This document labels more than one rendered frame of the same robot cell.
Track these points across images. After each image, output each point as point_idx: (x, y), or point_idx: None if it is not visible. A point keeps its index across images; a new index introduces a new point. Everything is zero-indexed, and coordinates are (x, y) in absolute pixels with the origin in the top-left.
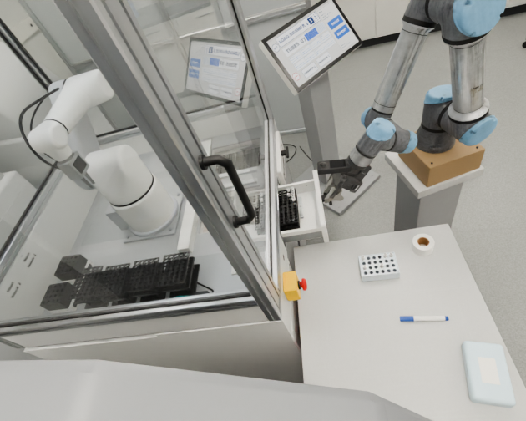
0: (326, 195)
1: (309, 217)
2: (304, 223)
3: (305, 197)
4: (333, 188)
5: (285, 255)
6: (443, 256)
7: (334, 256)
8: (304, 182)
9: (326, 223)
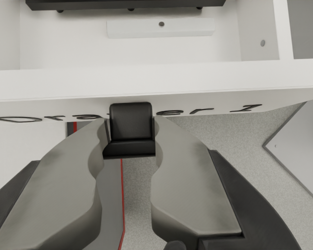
0: (94, 135)
1: (109, 59)
2: (84, 39)
3: (213, 48)
4: (43, 226)
5: None
6: None
7: (13, 136)
8: (277, 24)
9: (14, 117)
